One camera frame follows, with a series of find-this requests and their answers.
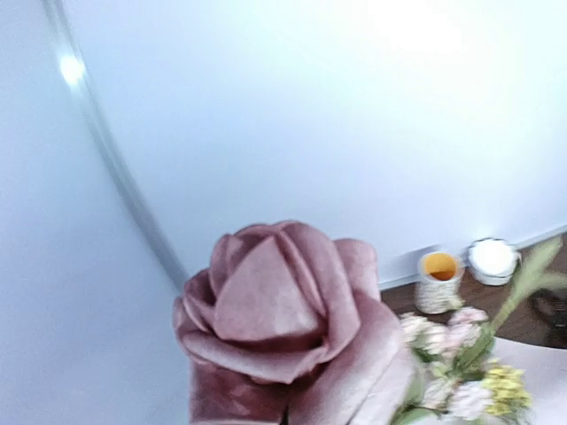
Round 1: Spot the dusty pink rose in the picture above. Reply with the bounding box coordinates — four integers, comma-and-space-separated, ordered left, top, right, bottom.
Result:
173, 221, 414, 424

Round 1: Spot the pink carnation stem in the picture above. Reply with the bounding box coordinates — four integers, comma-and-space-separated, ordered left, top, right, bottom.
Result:
390, 237, 566, 424

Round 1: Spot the black printed ribbon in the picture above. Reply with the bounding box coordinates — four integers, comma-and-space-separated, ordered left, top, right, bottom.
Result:
528, 290, 566, 349

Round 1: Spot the purple wrapping paper sheet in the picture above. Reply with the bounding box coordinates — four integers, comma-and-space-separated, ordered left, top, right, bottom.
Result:
493, 338, 567, 425

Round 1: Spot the patterned cup with orange inside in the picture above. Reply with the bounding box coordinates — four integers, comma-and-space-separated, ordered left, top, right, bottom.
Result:
415, 251, 464, 315

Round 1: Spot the white scalloped bowl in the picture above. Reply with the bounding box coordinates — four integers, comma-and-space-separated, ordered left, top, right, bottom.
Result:
467, 237, 522, 286

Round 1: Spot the left aluminium frame post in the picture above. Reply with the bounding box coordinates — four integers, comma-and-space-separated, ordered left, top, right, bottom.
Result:
42, 0, 188, 293

